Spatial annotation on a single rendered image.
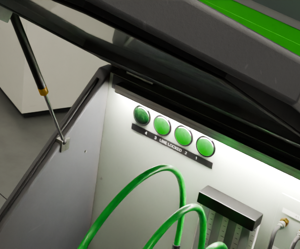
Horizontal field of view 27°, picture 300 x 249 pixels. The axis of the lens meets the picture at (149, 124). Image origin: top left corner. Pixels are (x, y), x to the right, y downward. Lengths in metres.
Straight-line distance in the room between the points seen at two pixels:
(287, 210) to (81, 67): 3.02
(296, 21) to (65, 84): 1.57
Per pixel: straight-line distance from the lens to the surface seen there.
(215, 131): 1.32
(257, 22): 3.91
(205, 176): 1.42
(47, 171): 1.46
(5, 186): 3.58
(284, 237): 1.37
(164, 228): 1.12
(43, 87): 1.32
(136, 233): 1.62
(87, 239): 1.09
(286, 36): 3.78
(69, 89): 4.25
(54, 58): 4.09
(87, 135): 1.52
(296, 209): 1.33
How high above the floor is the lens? 2.05
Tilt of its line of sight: 28 degrees down
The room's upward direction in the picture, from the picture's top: 10 degrees clockwise
